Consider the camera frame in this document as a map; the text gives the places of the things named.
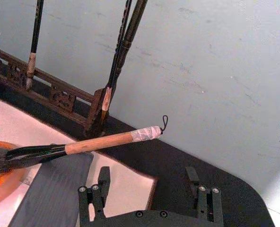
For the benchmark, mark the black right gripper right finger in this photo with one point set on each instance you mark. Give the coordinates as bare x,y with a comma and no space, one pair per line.
202,198

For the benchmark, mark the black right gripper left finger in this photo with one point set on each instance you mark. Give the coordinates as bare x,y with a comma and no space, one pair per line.
104,176

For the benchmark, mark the black table cloth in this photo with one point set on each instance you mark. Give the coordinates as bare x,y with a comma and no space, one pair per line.
180,156

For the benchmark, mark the dark grey rectangular slab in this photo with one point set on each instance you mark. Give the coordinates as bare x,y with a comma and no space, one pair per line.
57,189

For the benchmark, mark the dark wooden brush rack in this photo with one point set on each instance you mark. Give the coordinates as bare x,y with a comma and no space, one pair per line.
62,99

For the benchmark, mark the white felt mat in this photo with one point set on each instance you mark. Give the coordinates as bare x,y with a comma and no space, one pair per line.
14,123

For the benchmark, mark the orange ink dish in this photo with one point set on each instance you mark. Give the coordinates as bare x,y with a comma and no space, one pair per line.
0,186

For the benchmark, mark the hanging brush with grey tip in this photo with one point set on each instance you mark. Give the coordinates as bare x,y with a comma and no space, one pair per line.
36,35

